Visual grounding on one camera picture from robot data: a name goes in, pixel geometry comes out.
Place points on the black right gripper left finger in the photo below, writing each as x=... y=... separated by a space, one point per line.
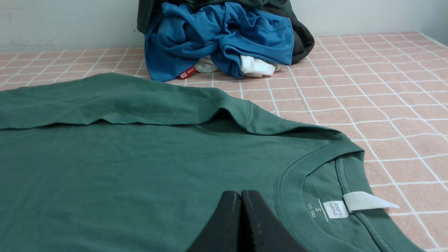
x=221 y=232

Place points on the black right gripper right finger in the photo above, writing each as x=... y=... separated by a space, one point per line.
x=268 y=234

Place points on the green long-sleeve shirt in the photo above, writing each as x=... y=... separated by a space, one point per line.
x=116 y=163

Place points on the blue crumpled shirt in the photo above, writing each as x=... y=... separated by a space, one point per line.
x=179 y=37

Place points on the white crumpled garment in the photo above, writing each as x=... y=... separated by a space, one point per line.
x=250 y=67

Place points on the pink checkered tablecloth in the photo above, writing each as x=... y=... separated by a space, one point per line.
x=386 y=92

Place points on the dark grey crumpled garment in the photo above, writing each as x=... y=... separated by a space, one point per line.
x=303 y=39

